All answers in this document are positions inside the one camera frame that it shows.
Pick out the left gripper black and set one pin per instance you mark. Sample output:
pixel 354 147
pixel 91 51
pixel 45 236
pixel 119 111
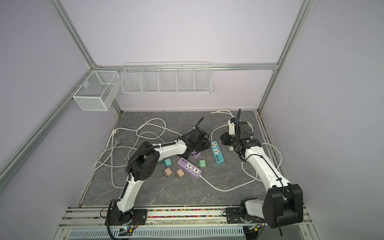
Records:
pixel 207 143

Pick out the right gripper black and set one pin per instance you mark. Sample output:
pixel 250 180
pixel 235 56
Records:
pixel 225 140

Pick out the purple power strip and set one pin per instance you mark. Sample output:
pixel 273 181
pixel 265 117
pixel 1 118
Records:
pixel 189 167
pixel 196 155

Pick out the black power strip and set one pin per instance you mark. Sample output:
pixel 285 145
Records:
pixel 185 155

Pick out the green plug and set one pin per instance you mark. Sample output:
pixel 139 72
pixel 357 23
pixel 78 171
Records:
pixel 202 164

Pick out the teal power strip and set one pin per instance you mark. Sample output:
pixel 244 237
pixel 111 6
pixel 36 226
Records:
pixel 218 156

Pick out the pink plug purple strip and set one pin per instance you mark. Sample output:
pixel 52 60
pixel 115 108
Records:
pixel 167 173
pixel 179 173

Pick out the teal plug purple strip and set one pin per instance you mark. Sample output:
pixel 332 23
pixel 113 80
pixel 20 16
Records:
pixel 167 163

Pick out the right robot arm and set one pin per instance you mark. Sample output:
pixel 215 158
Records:
pixel 283 203

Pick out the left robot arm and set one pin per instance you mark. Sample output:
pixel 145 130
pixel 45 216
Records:
pixel 145 159

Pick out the small white mesh basket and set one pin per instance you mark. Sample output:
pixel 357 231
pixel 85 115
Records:
pixel 98 91

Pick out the long white wire basket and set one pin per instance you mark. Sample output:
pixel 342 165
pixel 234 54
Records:
pixel 167 78

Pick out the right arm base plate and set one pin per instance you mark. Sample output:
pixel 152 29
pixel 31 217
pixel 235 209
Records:
pixel 233 216

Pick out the white vented cable duct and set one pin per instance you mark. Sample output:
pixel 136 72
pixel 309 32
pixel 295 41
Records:
pixel 157 233

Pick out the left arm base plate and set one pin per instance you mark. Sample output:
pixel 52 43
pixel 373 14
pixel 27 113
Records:
pixel 132 217

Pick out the aluminium frame rail front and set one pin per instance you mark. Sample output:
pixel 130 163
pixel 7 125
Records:
pixel 174 217

